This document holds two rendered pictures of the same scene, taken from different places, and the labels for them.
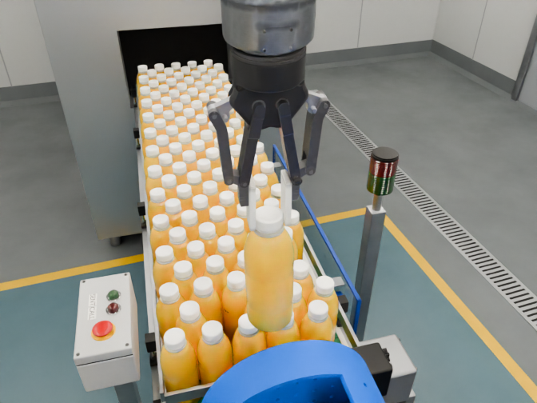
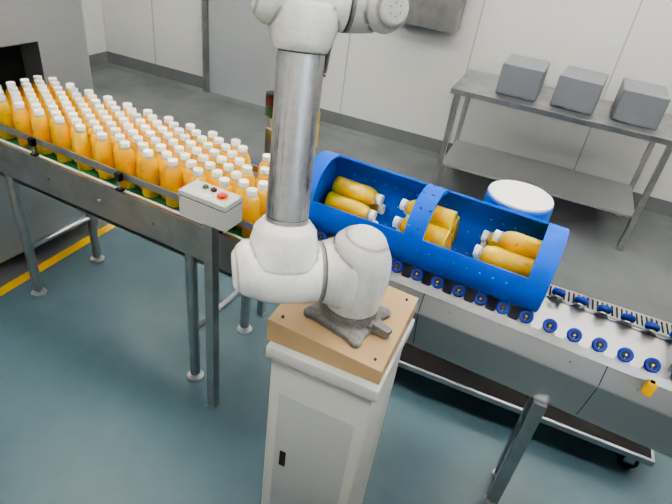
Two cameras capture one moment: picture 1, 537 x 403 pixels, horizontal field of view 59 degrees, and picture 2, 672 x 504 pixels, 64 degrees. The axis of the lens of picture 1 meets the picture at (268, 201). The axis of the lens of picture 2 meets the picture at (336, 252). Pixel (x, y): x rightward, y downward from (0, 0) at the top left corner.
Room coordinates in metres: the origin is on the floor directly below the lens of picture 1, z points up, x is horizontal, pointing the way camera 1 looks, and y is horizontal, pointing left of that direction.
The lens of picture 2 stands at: (-0.71, 1.32, 2.00)
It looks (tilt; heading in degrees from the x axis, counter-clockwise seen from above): 34 degrees down; 307
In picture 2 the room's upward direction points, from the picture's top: 8 degrees clockwise
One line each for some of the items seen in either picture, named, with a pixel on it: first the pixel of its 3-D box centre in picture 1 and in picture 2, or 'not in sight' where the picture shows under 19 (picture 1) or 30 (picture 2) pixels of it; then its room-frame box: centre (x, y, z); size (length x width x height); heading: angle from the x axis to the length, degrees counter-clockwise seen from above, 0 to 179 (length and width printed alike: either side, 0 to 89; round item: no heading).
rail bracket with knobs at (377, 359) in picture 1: (364, 373); not in sight; (0.59, -0.20, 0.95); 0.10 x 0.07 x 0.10; 104
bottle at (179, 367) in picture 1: (180, 369); (251, 214); (0.58, 0.17, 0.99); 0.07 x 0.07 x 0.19
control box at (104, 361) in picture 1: (109, 328); (210, 205); (0.63, 0.32, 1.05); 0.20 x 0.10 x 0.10; 14
